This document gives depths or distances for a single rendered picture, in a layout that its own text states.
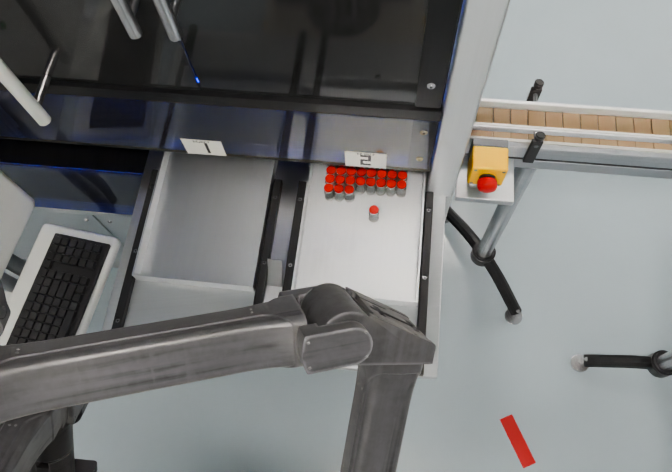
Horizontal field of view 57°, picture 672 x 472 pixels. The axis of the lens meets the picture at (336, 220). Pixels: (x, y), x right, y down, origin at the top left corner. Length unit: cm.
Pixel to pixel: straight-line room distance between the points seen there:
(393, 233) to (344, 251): 11
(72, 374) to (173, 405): 165
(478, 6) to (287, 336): 53
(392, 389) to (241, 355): 17
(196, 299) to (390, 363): 77
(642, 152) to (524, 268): 94
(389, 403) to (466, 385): 151
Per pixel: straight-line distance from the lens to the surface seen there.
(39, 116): 125
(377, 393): 67
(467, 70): 102
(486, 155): 129
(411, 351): 64
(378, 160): 127
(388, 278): 132
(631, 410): 231
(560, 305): 232
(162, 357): 59
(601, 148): 148
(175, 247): 140
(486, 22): 93
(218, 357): 60
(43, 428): 82
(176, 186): 146
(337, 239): 135
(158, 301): 137
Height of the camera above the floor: 213
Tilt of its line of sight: 66 degrees down
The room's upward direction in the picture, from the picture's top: 6 degrees counter-clockwise
